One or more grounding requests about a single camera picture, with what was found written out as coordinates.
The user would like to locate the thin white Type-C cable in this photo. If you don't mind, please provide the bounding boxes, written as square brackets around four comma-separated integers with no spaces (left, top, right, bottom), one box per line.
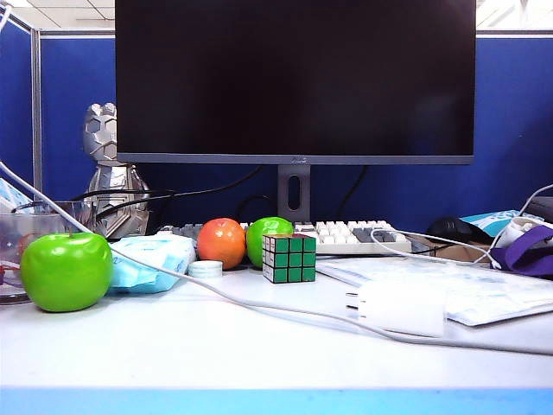
[370,183,553,270]

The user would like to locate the white charging base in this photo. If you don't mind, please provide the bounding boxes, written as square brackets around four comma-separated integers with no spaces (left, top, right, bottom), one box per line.
[345,280,447,339]

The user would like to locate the small green apple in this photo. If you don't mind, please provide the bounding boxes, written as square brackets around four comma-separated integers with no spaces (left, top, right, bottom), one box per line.
[245,215,295,269]

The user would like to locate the grey monitor stand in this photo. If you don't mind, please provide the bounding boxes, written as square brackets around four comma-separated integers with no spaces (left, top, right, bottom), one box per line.
[277,163,311,222]

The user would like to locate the Rubik's cube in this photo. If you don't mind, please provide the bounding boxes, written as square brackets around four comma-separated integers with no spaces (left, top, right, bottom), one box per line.
[261,233,318,285]

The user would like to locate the orange red round fruit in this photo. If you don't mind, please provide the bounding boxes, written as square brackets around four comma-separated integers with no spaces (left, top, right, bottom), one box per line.
[196,217,247,271]

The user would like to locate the white grey keyboard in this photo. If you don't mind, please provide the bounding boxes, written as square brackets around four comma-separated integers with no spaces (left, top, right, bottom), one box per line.
[157,219,414,256]

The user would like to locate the small white blue tape roll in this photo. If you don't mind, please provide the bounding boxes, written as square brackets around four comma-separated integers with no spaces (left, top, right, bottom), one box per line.
[188,259,225,278]

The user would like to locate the black computer monitor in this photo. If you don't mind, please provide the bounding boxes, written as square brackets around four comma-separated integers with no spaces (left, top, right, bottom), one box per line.
[114,0,477,166]

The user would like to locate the light blue tissue pack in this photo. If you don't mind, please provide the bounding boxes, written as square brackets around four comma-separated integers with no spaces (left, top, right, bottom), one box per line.
[106,235,198,295]

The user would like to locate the black computer mouse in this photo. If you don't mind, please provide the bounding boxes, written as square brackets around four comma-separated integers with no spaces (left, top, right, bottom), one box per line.
[425,214,493,246]

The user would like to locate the brown cardboard box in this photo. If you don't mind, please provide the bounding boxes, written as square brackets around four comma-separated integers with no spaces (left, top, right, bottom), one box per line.
[408,233,496,264]

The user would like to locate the silver angular figurine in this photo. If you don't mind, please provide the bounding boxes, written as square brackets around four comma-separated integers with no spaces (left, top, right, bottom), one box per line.
[81,102,152,239]

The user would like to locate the clear plastic document folder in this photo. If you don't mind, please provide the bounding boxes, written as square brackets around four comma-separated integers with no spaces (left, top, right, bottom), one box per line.
[315,254,553,328]

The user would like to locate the teal white printed bag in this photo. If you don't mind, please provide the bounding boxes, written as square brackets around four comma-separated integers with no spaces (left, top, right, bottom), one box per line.
[458,209,535,238]

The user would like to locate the large green apple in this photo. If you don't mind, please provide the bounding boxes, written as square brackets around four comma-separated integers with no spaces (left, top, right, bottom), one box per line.
[19,231,114,313]

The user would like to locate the white rolled item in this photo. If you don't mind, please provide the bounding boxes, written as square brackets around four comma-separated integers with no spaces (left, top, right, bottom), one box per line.
[492,215,548,250]

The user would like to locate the purple cloth bag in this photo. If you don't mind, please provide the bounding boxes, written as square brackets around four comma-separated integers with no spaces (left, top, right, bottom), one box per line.
[490,224,553,280]

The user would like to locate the blue white plastic packet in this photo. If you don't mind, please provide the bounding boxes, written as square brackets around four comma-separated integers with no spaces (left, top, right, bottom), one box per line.
[0,176,35,214]

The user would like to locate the dark grey pouch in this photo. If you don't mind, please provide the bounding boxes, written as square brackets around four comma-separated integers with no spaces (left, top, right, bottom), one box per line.
[524,195,553,224]

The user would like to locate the thin black cable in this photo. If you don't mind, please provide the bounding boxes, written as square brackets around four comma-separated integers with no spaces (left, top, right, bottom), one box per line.
[410,242,459,254]

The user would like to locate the grey metal partition post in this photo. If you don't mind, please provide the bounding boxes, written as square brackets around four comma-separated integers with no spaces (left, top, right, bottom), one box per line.
[30,28,43,191]

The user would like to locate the thick white power cable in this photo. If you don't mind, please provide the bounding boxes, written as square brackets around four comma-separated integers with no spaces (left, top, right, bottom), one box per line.
[0,162,553,356]

